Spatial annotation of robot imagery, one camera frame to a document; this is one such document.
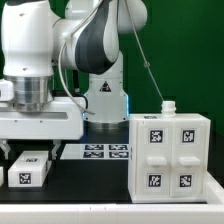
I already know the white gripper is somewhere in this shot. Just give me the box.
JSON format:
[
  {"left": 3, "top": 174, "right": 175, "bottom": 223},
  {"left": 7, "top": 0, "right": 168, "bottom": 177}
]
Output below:
[{"left": 0, "top": 97, "right": 84, "bottom": 159}]

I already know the white box with marker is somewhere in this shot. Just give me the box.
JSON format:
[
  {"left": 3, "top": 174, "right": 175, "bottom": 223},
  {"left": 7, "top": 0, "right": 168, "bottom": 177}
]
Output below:
[{"left": 8, "top": 151, "right": 52, "bottom": 188}]

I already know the white cabinet body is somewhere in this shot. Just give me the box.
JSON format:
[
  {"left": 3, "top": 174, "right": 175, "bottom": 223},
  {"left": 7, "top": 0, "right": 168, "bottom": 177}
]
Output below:
[{"left": 128, "top": 101, "right": 210, "bottom": 203}]

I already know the white door panel with marker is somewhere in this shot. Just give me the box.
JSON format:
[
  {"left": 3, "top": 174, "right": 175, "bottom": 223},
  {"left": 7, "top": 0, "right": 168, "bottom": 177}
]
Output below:
[{"left": 170, "top": 121, "right": 206, "bottom": 198}]

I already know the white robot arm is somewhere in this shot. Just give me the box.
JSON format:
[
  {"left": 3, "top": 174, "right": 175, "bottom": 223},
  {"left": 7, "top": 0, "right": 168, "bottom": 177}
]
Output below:
[{"left": 0, "top": 0, "right": 147, "bottom": 154}]

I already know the white block at left edge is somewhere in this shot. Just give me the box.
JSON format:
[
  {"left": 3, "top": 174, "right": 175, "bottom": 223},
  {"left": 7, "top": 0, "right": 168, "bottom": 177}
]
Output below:
[{"left": 0, "top": 166, "right": 4, "bottom": 187}]

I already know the white base marker plate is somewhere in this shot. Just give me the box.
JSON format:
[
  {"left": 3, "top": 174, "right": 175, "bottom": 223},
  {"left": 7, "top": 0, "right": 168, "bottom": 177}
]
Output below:
[{"left": 60, "top": 144, "right": 129, "bottom": 160}]

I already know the white L-shaped corner fence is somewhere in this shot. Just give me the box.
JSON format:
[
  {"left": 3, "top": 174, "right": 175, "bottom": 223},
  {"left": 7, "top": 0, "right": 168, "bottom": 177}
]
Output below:
[{"left": 0, "top": 174, "right": 224, "bottom": 224}]

